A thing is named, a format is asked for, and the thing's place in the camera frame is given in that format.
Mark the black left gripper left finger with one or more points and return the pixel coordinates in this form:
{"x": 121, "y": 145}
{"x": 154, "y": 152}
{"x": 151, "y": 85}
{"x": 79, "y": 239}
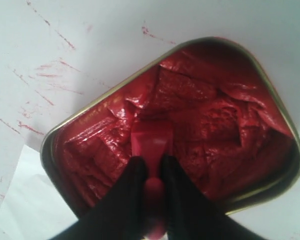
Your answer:
{"x": 117, "y": 215}

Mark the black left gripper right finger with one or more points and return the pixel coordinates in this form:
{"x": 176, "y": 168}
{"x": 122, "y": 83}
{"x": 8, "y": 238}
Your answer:
{"x": 191, "y": 215}

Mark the red plastic stamp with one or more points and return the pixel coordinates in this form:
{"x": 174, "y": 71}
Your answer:
{"x": 152, "y": 140}

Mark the red ink pad tin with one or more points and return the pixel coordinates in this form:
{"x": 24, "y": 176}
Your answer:
{"x": 232, "y": 134}

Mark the white paper sheet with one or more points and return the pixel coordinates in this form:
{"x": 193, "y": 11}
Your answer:
{"x": 32, "y": 208}

